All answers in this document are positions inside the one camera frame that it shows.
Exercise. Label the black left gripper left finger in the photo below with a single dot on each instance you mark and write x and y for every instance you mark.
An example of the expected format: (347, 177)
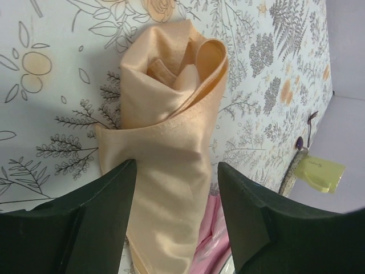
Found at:
(80, 232)

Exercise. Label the white plate teal rim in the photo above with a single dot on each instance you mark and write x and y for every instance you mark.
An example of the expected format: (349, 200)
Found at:
(228, 266)

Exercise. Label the yellow green mug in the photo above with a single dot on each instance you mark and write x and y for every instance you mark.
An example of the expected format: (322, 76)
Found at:
(320, 174)

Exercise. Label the floral tablecloth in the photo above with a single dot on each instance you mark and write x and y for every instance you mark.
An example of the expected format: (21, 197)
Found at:
(60, 76)

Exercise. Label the peach satin napkin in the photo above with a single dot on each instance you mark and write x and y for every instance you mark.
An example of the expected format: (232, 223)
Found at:
(171, 83)

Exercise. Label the speckled round coaster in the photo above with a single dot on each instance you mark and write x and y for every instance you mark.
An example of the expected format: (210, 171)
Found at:
(289, 177)

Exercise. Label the purple plastic spoon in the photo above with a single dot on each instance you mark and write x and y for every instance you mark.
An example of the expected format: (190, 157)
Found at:
(300, 144)

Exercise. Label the pink rose placemat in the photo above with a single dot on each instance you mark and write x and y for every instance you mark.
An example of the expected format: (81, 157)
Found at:
(213, 247)

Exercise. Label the purple plastic fork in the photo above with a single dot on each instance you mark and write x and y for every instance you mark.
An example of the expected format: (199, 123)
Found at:
(309, 122)

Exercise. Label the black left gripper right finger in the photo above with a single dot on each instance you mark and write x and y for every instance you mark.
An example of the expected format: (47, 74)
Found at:
(270, 233)

